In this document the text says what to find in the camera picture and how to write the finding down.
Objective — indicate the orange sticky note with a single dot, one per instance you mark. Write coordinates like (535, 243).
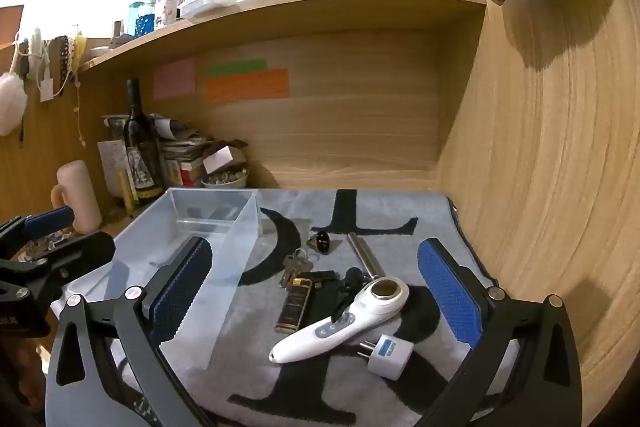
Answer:
(247, 86)

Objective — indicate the beige mug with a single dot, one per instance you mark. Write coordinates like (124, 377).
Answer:
(80, 197)

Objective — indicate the yellow hanging item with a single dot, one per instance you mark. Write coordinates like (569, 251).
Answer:
(80, 49)

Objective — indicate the blue dotted jar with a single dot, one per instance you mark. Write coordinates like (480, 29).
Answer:
(142, 22)

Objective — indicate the black gold lighter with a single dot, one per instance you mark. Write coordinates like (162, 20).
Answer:
(295, 309)

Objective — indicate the metal cylinder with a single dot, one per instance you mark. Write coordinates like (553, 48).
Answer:
(362, 257)

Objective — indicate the dark wine bottle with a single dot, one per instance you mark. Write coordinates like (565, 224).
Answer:
(137, 142)

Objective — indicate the white hanging tag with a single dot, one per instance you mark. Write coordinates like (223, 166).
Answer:
(46, 87)

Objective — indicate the yellow pencil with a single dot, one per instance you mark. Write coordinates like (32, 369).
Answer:
(125, 192)

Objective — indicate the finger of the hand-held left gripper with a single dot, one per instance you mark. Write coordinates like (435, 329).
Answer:
(47, 221)
(85, 247)

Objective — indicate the small white box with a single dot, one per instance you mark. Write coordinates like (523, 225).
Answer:
(222, 158)

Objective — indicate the brown board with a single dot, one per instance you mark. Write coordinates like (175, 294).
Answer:
(10, 24)

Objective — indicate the green sticky note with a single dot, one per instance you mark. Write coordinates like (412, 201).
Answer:
(237, 67)

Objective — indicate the red white box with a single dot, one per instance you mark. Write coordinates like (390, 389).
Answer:
(186, 173)

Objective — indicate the white handheld massager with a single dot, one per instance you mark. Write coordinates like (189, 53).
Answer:
(340, 324)

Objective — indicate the small black metal cone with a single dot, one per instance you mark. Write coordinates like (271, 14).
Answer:
(321, 241)

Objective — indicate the bowl of stones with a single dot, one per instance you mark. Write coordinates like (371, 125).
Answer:
(225, 179)

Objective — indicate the bunch of keys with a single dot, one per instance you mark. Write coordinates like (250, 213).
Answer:
(295, 264)

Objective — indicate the black clip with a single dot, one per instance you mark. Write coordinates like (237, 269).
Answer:
(347, 294)

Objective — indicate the small black stick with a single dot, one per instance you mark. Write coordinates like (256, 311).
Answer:
(320, 278)

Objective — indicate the white tray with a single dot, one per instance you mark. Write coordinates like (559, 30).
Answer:
(207, 4)

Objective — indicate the grey printed mat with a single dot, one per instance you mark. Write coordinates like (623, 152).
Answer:
(300, 377)

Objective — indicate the white paper note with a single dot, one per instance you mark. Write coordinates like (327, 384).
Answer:
(112, 157)

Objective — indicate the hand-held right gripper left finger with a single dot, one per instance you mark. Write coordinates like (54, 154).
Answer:
(182, 287)

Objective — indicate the clear plastic bin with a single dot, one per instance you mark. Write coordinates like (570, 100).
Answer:
(145, 232)

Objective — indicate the stack of papers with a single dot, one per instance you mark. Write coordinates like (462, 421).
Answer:
(185, 142)

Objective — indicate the pink sticky note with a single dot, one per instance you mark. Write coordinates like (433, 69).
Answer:
(173, 78)

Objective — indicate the white loofah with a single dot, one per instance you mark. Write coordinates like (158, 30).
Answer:
(10, 102)

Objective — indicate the white cup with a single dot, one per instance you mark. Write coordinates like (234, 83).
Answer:
(170, 9)

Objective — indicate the white plug adapter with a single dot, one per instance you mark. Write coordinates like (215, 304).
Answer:
(392, 352)

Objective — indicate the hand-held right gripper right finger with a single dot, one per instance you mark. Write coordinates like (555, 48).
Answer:
(450, 292)

